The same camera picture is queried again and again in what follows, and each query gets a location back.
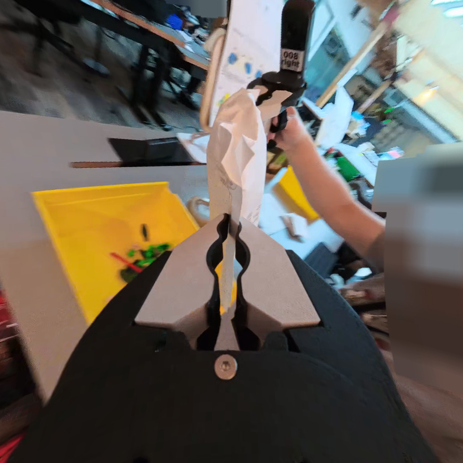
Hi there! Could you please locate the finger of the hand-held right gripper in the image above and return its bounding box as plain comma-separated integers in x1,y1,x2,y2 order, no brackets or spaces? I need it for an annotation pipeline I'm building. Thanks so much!
256,89,293,121

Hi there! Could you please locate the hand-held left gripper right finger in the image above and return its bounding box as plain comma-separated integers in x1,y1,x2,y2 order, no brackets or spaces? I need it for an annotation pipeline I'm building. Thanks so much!
229,219,322,349

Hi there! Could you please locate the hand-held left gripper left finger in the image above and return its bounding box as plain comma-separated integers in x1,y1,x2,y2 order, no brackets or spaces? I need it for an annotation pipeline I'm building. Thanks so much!
135,213,232,349

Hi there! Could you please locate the white paper bag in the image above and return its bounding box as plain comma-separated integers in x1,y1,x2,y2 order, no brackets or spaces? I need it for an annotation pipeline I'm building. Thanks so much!
206,88,268,315

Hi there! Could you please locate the yellow plastic bin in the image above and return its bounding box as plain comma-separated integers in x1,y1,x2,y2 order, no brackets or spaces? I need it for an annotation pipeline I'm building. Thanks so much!
32,182,239,324
277,166,320,221

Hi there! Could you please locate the person's right forearm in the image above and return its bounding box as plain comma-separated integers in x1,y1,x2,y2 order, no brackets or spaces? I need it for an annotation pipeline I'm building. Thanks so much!
286,139,386,270

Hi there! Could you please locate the grey desk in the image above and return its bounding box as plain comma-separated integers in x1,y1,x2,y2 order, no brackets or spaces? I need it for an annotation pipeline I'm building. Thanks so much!
0,110,362,402

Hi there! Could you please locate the person's right hand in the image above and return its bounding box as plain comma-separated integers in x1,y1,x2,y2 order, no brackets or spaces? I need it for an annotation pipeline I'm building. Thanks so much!
268,106,315,153

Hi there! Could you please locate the white instruction poster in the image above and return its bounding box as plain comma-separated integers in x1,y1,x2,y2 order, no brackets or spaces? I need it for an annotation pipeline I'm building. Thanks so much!
201,0,286,134

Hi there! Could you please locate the pile of green toy bricks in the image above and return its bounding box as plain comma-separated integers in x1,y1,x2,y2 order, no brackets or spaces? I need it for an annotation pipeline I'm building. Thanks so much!
110,224,171,283

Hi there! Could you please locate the wooden background table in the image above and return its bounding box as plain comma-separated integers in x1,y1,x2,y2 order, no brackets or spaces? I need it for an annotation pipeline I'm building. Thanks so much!
87,0,210,127

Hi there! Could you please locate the red storage bin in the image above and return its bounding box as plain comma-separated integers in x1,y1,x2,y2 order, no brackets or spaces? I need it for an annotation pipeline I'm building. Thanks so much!
0,289,27,463

